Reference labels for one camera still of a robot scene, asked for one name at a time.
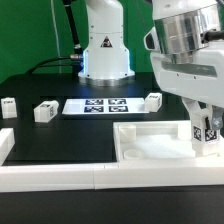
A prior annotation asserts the white front barrier wall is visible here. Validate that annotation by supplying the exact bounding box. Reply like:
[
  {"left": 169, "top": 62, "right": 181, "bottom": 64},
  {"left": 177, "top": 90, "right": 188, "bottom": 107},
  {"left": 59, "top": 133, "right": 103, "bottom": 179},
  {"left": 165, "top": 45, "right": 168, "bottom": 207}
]
[{"left": 0, "top": 158, "right": 224, "bottom": 192}]

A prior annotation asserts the black cable hose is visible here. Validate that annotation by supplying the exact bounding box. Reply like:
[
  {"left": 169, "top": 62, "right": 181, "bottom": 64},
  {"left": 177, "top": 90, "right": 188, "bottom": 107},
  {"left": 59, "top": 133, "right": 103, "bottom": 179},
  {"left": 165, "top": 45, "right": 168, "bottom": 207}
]
[{"left": 25, "top": 0, "right": 84, "bottom": 75}]

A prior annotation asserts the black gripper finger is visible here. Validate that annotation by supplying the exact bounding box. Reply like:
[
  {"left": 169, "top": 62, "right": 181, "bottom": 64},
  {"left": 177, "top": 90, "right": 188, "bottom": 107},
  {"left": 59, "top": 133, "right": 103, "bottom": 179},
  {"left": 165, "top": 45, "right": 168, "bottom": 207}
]
[
  {"left": 181, "top": 97, "right": 204, "bottom": 128},
  {"left": 206, "top": 104, "right": 224, "bottom": 130}
]

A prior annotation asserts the white sheet with tags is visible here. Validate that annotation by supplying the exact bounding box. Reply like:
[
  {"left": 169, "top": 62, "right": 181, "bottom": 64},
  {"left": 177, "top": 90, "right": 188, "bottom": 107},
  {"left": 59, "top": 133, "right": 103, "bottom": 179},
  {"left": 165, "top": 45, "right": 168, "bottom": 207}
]
[{"left": 63, "top": 98, "right": 145, "bottom": 115}]

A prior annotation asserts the white left barrier wall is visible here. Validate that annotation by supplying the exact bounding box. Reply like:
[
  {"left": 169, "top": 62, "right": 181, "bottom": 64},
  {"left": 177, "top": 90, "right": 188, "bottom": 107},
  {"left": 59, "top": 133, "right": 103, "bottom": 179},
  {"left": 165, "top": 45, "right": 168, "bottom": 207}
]
[{"left": 0, "top": 128, "right": 15, "bottom": 166}]

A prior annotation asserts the grey thin cable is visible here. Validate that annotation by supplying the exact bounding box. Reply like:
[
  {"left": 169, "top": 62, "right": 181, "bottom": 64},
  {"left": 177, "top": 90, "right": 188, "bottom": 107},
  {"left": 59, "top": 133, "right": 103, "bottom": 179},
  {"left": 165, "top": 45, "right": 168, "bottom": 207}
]
[{"left": 50, "top": 0, "right": 63, "bottom": 75}]

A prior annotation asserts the white square tabletop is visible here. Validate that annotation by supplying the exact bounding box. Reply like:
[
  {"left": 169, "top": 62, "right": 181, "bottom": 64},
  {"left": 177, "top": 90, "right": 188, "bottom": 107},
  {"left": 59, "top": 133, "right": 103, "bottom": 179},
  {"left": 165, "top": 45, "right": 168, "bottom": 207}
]
[{"left": 113, "top": 120, "right": 224, "bottom": 164}]

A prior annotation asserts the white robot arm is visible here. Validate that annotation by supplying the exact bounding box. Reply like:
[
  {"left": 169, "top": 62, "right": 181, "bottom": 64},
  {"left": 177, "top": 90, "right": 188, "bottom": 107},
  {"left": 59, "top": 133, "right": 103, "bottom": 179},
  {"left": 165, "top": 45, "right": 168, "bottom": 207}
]
[{"left": 80, "top": 0, "right": 224, "bottom": 130}]

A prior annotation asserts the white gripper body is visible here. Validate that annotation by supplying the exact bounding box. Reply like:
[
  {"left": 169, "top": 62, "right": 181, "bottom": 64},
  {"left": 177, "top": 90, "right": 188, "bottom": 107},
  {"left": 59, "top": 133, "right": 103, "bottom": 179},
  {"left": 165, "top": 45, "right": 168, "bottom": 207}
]
[{"left": 151, "top": 49, "right": 224, "bottom": 108}]

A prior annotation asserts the white barrier wall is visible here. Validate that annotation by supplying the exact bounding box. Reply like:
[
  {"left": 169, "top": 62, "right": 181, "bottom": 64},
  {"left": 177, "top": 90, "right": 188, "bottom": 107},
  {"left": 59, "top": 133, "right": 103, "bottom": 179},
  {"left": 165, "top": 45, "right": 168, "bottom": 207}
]
[
  {"left": 0, "top": 128, "right": 15, "bottom": 166},
  {"left": 0, "top": 158, "right": 224, "bottom": 192}
]

